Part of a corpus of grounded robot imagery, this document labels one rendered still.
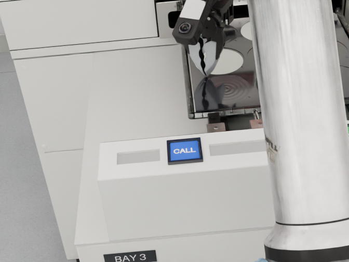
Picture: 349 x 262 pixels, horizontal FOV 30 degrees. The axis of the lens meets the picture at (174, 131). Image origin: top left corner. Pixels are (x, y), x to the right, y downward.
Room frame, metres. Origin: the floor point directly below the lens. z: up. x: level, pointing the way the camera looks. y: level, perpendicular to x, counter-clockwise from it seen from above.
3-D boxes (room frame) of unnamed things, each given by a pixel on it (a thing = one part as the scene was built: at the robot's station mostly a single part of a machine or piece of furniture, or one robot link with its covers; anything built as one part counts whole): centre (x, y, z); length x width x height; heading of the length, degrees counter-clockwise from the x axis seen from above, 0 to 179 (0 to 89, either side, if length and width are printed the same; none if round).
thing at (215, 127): (0.90, -0.07, 0.89); 0.08 x 0.03 x 0.03; 179
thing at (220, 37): (1.09, -0.09, 1.00); 0.05 x 0.02 x 0.09; 59
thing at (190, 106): (1.16, -0.04, 0.90); 0.37 x 0.01 x 0.01; 179
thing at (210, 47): (1.11, -0.10, 0.95); 0.06 x 0.03 x 0.09; 149
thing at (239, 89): (1.16, -0.22, 0.90); 0.34 x 0.34 x 0.01; 89
